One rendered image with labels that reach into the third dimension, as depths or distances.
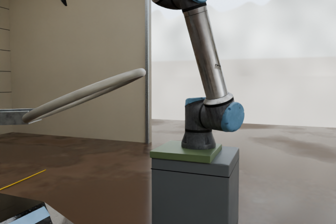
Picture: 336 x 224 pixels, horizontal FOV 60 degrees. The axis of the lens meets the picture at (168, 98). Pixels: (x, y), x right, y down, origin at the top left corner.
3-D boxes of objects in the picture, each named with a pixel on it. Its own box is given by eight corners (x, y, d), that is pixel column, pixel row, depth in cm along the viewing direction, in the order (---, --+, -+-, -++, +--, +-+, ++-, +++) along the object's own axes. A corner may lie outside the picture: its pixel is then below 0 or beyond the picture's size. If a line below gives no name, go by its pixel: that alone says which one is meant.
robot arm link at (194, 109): (198, 125, 172) (199, 95, 171) (220, 128, 158) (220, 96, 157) (179, 127, 162) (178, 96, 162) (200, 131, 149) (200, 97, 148)
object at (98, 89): (-5, 133, 89) (-9, 124, 89) (53, 115, 138) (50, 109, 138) (144, 72, 89) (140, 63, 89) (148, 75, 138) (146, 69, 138)
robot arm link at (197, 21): (223, 121, 159) (186, -19, 140) (250, 125, 145) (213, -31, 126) (204, 134, 151) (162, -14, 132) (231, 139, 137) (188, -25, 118)
